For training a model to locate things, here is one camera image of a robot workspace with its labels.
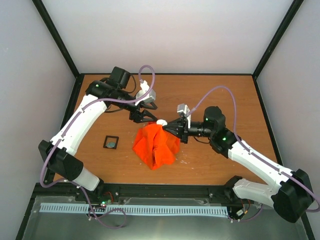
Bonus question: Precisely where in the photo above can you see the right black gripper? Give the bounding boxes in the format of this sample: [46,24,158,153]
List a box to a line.
[162,118,214,144]

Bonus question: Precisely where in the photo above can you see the orange garment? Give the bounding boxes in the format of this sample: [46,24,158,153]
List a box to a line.
[132,122,180,170]

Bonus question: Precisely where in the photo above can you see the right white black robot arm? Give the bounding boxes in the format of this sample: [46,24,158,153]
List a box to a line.
[162,104,315,223]

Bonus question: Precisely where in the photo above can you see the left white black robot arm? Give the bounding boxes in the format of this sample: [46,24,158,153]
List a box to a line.
[38,67,156,202]

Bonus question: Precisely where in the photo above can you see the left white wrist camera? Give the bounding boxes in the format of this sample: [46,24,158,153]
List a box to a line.
[135,79,157,104]

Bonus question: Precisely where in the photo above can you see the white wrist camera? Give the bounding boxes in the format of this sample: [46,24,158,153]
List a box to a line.
[135,79,157,104]
[176,103,191,128]

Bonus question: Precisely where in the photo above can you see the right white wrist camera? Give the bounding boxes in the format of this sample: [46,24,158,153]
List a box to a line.
[176,103,191,128]

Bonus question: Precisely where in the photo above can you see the black square frame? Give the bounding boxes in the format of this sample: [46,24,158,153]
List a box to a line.
[103,135,119,150]

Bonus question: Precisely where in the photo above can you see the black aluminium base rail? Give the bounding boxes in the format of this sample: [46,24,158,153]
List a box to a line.
[34,182,300,204]

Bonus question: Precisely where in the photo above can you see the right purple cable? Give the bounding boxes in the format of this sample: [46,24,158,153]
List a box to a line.
[189,85,320,224]

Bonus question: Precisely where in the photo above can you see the light blue slotted cable duct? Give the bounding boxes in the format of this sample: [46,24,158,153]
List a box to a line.
[39,203,228,218]

